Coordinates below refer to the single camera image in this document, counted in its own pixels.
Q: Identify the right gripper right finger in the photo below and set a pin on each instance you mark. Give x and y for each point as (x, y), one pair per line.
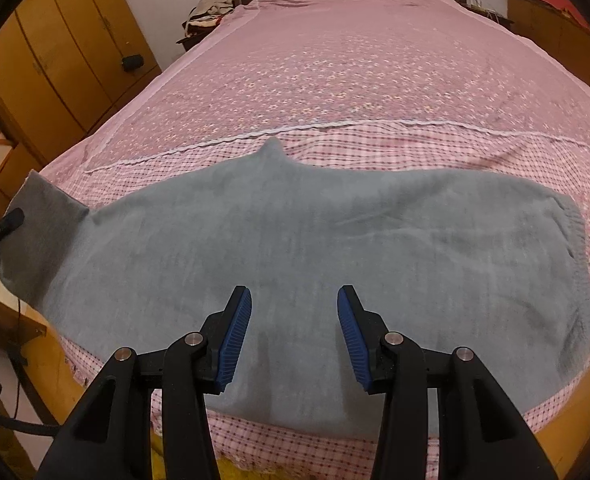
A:
(482, 435)

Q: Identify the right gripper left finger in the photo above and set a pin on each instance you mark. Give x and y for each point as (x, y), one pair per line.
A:
(108, 433)

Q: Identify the grey fleece pants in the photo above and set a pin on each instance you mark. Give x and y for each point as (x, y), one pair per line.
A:
(447, 257)

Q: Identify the wooden wardrobe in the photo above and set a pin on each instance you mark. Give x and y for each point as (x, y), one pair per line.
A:
(61, 79)

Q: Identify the pile of clothes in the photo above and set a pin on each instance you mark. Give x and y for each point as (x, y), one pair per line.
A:
(202, 20)

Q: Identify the pink floral bedspread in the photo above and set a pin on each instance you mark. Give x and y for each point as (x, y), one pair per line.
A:
(359, 84)

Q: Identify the wooden drawer cabinet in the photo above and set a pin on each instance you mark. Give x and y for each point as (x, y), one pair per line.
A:
(554, 31)

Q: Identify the black wardrobe handle device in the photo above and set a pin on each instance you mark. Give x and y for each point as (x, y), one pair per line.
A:
(131, 63)

